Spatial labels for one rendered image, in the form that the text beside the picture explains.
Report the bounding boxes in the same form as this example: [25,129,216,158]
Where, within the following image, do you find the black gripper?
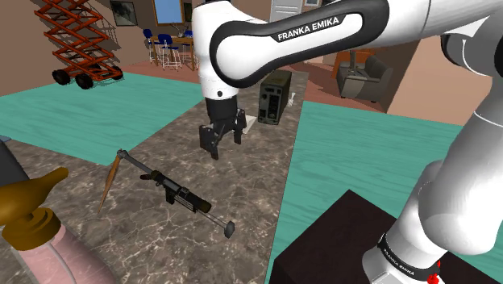
[198,94,248,161]

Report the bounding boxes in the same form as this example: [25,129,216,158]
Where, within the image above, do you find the white flat object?
[241,114,257,136]

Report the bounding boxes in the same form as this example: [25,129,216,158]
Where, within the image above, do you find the black box appliance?
[257,69,293,127]

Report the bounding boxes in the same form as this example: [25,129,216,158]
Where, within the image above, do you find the black rod tool, brown stick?
[97,148,236,240]

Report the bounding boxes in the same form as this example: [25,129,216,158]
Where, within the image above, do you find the wooden dining table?
[150,35,198,72]

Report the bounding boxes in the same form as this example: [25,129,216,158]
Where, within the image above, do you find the blue chair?
[182,29,200,70]
[142,27,159,65]
[157,33,183,72]

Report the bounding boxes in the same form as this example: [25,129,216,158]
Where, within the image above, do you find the blue window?
[152,0,185,27]

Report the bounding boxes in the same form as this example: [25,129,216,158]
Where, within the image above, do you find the white door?
[268,0,302,23]

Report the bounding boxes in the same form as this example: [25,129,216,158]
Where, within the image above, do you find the grey armchair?
[335,54,394,104]

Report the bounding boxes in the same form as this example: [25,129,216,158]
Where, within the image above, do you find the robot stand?
[268,189,503,284]

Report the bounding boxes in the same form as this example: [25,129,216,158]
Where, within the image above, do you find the orange scissor lift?
[34,0,124,90]

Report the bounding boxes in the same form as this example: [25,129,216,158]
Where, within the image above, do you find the pink pump bottle, brown pump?
[0,166,119,284]

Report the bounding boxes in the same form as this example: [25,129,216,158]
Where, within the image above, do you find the dark wall picture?
[109,0,139,27]

